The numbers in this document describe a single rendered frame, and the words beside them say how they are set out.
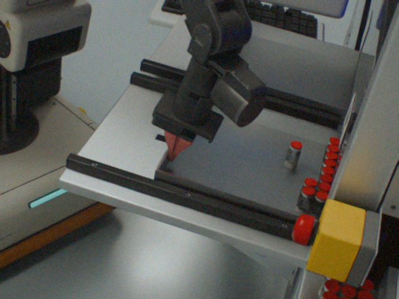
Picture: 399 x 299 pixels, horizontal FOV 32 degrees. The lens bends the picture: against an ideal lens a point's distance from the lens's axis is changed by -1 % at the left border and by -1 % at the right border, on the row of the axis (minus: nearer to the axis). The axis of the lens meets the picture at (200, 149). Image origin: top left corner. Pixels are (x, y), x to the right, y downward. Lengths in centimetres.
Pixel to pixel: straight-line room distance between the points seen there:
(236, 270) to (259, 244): 119
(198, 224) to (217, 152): 19
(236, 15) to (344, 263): 37
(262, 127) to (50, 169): 92
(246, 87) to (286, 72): 52
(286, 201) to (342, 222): 25
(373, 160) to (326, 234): 12
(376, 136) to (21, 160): 137
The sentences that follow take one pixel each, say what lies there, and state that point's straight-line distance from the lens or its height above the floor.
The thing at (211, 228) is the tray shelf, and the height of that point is 88.
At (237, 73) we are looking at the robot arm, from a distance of 99.
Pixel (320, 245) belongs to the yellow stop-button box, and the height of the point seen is 101.
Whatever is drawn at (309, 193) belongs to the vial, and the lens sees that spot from 109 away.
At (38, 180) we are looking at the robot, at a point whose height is 28.
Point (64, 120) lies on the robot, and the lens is 225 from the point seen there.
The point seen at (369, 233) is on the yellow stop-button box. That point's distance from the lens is 90.
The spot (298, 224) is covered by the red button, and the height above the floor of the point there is 101.
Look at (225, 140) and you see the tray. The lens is 123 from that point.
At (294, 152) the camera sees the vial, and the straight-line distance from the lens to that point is 119.
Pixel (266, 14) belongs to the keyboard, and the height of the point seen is 83.
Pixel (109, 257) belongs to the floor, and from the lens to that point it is 220.
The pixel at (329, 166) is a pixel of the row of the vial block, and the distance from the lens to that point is 117.
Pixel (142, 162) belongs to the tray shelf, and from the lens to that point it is 115.
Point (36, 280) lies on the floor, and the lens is 213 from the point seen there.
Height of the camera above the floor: 160
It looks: 37 degrees down
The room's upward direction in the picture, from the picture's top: 12 degrees clockwise
